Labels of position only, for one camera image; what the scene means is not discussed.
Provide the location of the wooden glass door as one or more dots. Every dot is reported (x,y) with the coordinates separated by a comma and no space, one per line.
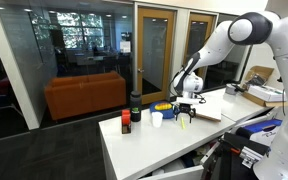
(197,36)
(155,53)

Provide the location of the white paper sign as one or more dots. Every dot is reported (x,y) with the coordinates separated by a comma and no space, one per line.
(125,46)

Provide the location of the silver metal bracket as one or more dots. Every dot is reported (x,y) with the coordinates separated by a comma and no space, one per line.
(250,156)

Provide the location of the flat white box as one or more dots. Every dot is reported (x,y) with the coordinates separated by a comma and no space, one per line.
(267,93)

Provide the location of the white drawer panel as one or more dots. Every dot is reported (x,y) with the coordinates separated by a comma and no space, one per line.
(177,174)

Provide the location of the grey tape roll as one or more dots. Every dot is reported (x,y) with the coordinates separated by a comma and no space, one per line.
(230,89)

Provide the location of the blue plate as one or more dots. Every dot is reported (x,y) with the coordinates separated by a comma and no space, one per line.
(164,114)

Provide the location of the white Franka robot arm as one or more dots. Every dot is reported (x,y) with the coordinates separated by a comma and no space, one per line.
(284,50)

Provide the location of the black equipment cart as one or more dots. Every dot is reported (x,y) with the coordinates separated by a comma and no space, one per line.
(227,160)

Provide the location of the white mug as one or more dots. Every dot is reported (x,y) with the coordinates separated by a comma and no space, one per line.
(157,120)

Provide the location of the white printed bag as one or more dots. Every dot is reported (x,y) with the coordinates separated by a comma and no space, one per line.
(265,137)

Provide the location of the black water bottle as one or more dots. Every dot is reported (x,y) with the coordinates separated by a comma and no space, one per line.
(135,105)

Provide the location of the orange sofa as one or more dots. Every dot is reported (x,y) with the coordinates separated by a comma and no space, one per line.
(84,95)

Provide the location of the open cardboard box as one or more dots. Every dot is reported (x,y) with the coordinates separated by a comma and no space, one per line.
(264,70)

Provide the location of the yellow toy food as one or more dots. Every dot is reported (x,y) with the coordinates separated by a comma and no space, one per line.
(163,106)

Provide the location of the large white book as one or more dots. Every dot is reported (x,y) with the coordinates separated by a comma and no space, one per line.
(209,110)

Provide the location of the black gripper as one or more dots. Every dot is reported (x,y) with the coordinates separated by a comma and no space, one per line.
(185,108)

